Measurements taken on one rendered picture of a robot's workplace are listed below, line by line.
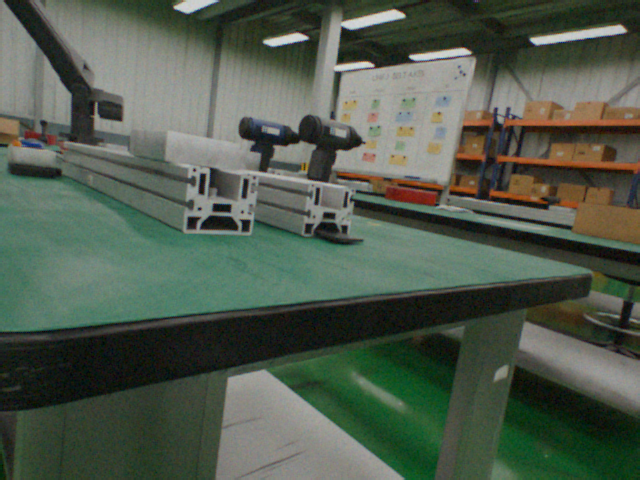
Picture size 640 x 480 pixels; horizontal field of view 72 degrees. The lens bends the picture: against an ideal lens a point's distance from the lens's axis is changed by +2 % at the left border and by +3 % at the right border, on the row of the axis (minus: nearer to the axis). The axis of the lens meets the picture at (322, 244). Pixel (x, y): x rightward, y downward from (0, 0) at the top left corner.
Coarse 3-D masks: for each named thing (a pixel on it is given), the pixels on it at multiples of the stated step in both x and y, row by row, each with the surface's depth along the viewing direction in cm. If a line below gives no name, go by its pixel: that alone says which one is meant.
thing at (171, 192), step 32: (96, 160) 88; (128, 160) 72; (160, 160) 62; (128, 192) 72; (160, 192) 61; (192, 192) 55; (224, 192) 62; (256, 192) 61; (192, 224) 57; (224, 224) 63
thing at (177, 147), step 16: (144, 144) 65; (160, 144) 60; (176, 144) 59; (192, 144) 61; (208, 144) 62; (224, 144) 64; (176, 160) 60; (192, 160) 61; (208, 160) 63; (224, 160) 64
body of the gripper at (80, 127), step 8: (72, 112) 117; (72, 120) 118; (80, 120) 117; (88, 120) 119; (72, 128) 118; (80, 128) 118; (88, 128) 119; (64, 136) 115; (72, 136) 117; (80, 136) 118; (88, 136) 119
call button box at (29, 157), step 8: (8, 152) 99; (16, 152) 95; (24, 152) 96; (32, 152) 97; (40, 152) 98; (48, 152) 98; (8, 160) 100; (16, 160) 95; (24, 160) 96; (32, 160) 97; (40, 160) 98; (48, 160) 99; (8, 168) 99; (16, 168) 95; (24, 168) 96; (32, 168) 97; (40, 168) 98; (48, 168) 99; (40, 176) 99; (48, 176) 99
